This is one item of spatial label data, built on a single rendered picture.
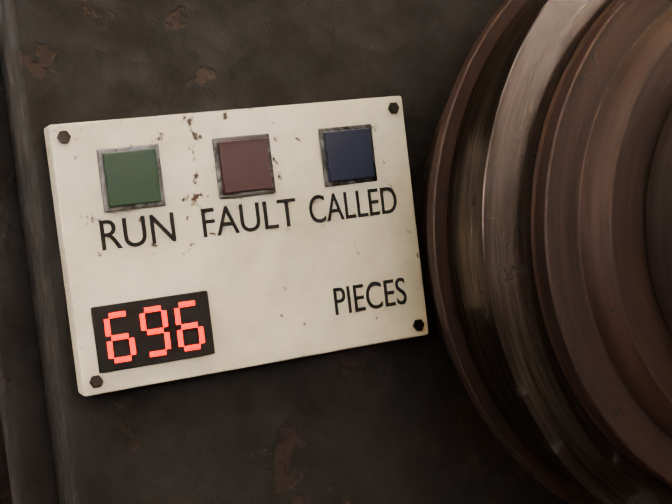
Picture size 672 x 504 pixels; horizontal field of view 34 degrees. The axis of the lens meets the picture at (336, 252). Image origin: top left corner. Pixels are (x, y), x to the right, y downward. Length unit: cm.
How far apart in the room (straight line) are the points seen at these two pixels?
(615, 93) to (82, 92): 35
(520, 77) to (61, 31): 31
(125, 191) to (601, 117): 31
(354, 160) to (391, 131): 4
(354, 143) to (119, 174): 17
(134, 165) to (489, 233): 24
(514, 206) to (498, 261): 4
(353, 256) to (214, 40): 18
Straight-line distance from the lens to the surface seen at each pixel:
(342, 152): 81
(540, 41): 74
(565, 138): 72
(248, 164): 78
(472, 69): 79
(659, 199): 72
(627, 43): 76
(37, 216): 78
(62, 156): 75
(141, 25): 80
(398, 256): 83
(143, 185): 76
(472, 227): 74
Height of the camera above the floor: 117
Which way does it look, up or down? 3 degrees down
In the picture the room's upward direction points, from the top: 7 degrees counter-clockwise
